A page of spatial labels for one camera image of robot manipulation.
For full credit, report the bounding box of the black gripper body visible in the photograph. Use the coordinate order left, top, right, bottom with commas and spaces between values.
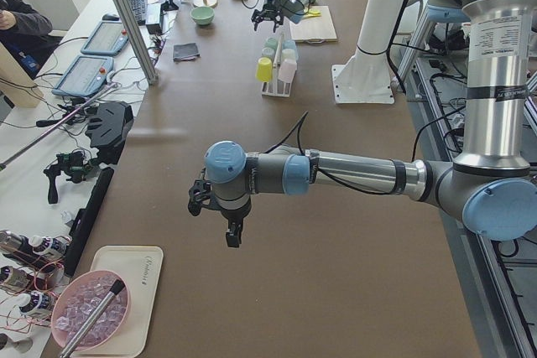
251, 0, 284, 23
192, 169, 253, 225

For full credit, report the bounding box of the green plastic cup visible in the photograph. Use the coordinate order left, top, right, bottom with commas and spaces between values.
264, 37, 279, 51

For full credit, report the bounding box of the pink plastic cup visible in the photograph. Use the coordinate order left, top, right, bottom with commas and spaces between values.
278, 59, 297, 84

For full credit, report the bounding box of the light blue plastic cup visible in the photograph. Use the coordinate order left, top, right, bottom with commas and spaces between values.
283, 39, 297, 51

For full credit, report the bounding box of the grey plastic cup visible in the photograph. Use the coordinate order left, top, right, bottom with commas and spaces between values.
262, 47, 275, 61

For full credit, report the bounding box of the cream white plastic cup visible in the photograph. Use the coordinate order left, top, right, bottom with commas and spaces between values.
281, 48, 297, 61

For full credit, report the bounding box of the yellow plastic cup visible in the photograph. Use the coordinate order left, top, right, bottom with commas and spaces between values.
255, 57, 273, 83

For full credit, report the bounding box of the yellow plastic knife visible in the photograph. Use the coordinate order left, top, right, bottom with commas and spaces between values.
303, 13, 321, 19

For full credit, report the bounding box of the wooden cutting board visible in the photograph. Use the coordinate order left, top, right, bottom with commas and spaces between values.
289, 6, 337, 44

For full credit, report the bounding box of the green bowl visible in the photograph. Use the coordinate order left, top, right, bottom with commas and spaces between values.
190, 6, 215, 26

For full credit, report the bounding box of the grey folded cloth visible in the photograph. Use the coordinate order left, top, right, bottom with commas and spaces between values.
173, 43, 200, 62

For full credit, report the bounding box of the cream plastic tray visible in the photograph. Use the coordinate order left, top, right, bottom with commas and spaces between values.
73, 246, 164, 357

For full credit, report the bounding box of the black keyboard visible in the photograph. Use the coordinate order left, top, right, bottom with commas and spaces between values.
128, 0, 147, 25

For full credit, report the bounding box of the metal rod with black tip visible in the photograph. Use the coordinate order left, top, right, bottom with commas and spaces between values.
59, 279, 125, 358

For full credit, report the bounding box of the blue teach pendant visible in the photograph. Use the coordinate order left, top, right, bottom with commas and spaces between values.
52, 54, 114, 97
81, 21, 128, 56

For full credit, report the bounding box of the pink bowl of ice cubes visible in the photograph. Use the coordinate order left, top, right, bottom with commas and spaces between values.
51, 270, 131, 350

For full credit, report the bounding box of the person in dark clothes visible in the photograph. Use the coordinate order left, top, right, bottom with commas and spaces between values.
1, 0, 61, 78

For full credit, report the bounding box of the white wire cup holder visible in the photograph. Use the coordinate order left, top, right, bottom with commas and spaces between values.
260, 34, 298, 97

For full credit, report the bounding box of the black gripper mount plate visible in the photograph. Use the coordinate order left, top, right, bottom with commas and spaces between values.
86, 101, 133, 164

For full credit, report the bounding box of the aluminium frame post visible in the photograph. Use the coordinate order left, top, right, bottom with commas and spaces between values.
113, 0, 158, 86

